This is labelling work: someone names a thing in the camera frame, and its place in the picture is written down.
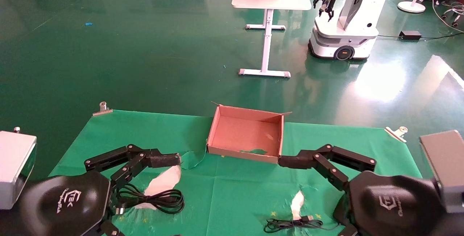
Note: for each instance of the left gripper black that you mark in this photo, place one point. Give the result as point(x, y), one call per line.
point(65, 203)

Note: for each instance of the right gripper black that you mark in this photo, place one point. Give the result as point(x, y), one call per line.
point(391, 207)

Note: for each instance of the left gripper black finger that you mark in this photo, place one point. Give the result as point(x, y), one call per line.
point(163, 159)

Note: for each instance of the open brown cardboard box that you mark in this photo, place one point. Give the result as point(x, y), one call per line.
point(246, 134)

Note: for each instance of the metal binder clip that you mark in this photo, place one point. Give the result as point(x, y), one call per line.
point(102, 111)
point(395, 133)

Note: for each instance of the green table cloth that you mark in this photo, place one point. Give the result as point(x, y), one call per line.
point(235, 192)

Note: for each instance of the white distant wheeled robot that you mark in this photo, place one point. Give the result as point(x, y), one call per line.
point(348, 36)

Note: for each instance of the black power adapter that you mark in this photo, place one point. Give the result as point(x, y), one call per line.
point(410, 35)

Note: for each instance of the office chair caster base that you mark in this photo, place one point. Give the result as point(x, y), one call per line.
point(456, 17)

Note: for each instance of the left wrist camera housing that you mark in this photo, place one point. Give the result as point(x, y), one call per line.
point(16, 167)

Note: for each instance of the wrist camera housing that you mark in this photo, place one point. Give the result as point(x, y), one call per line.
point(16, 167)
point(446, 167)

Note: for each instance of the right wrist camera housing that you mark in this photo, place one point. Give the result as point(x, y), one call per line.
point(446, 167)

